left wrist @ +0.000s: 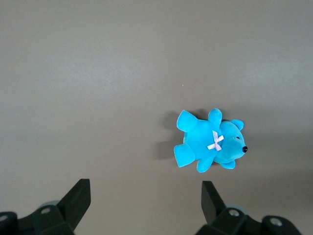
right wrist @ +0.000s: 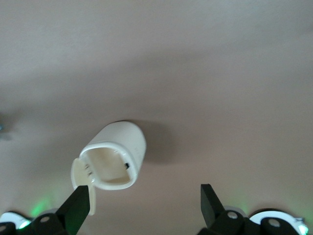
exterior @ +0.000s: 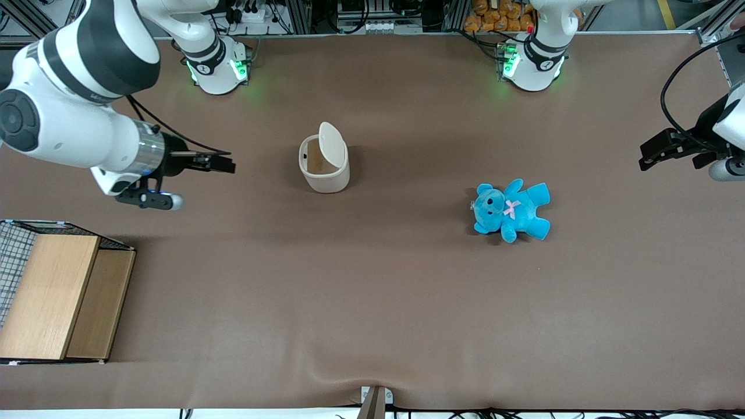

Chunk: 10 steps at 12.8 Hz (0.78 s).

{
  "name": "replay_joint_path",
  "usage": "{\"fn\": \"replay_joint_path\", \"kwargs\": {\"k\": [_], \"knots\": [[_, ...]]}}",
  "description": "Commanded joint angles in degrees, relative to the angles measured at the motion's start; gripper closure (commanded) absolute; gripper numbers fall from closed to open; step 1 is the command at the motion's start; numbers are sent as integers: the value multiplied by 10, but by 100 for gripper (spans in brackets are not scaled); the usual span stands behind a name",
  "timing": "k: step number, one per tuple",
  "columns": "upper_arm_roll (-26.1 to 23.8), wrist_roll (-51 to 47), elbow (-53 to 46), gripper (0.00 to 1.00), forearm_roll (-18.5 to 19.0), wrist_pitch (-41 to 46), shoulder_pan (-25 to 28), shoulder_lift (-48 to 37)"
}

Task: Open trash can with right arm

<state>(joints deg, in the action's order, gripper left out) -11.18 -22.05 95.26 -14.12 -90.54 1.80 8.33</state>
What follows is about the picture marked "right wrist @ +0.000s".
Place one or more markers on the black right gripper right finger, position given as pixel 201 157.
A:
pixel 210 208

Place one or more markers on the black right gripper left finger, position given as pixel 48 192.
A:
pixel 73 210

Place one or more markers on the cream plastic trash can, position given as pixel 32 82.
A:
pixel 122 137

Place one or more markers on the brown table mat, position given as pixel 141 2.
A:
pixel 171 73

